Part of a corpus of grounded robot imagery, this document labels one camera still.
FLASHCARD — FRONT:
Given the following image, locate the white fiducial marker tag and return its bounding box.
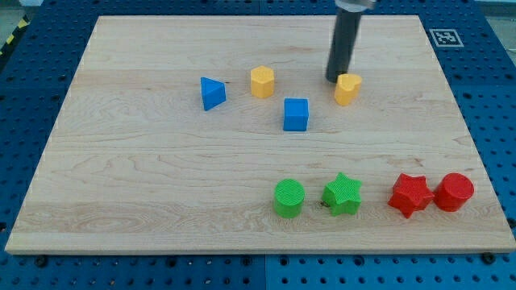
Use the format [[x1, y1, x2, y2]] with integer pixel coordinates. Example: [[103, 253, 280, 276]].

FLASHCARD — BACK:
[[430, 28, 464, 48]]

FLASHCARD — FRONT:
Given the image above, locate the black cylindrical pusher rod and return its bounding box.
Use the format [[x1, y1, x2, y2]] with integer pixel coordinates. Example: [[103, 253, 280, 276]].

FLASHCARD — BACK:
[[326, 8, 362, 83]]

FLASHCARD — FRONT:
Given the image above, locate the green cylinder block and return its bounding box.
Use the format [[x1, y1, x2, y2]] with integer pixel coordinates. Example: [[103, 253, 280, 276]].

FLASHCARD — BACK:
[[273, 179, 305, 218]]

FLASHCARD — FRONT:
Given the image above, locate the yellow heart block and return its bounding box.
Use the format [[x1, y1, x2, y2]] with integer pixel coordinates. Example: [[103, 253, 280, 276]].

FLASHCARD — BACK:
[[334, 73, 363, 106]]

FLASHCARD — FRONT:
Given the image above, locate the blue cube block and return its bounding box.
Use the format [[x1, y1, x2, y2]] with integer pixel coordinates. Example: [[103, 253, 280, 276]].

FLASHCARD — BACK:
[[283, 98, 310, 131]]

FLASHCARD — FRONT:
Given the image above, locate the yellow hexagon block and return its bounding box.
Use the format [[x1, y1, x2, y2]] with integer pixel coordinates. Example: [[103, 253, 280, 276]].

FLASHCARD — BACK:
[[251, 65, 275, 98]]

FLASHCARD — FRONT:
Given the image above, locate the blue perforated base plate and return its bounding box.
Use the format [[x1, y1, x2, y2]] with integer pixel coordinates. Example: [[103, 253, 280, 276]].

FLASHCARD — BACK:
[[1, 0, 515, 289]]

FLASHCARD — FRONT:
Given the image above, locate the red star block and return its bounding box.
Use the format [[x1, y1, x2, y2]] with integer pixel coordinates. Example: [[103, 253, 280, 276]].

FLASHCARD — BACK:
[[388, 173, 435, 218]]

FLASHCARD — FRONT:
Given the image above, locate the wooden board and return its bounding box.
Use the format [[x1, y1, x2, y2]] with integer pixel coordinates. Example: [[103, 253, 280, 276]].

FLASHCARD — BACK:
[[6, 15, 515, 255]]

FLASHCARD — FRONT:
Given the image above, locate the green star block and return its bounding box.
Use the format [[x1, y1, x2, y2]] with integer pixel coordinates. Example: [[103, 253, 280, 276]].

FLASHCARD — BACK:
[[322, 172, 362, 216]]

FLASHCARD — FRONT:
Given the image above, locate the blue triangle block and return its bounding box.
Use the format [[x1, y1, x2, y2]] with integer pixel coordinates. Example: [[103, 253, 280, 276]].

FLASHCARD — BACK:
[[201, 77, 227, 111]]

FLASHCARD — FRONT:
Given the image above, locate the red cylinder block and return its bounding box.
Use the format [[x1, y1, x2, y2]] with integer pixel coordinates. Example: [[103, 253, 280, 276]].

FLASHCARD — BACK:
[[434, 172, 475, 212]]

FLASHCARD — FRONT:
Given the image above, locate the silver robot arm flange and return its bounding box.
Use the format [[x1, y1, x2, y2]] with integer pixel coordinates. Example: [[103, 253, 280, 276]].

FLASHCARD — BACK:
[[335, 0, 377, 13]]

